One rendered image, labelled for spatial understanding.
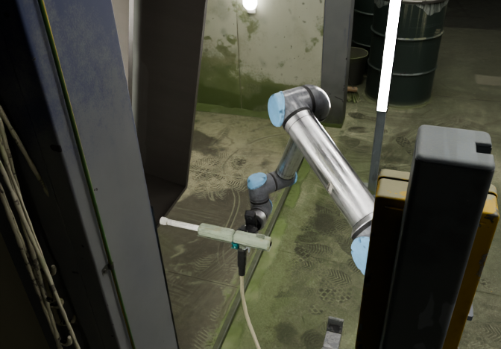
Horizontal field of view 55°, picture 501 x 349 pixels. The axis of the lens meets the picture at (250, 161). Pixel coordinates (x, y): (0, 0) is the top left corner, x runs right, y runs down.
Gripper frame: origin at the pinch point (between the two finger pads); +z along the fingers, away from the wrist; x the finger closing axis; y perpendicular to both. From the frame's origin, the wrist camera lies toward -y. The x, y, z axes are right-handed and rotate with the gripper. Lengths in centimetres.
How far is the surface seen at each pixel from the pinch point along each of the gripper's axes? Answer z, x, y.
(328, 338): 87, -42, -51
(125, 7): 34, 26, -96
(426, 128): 110, -47, -103
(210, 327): 2.5, 11.2, 47.7
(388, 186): 106, -45, -94
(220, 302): -12.2, 11.9, 45.8
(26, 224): 108, 1, -79
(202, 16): -27, 29, -83
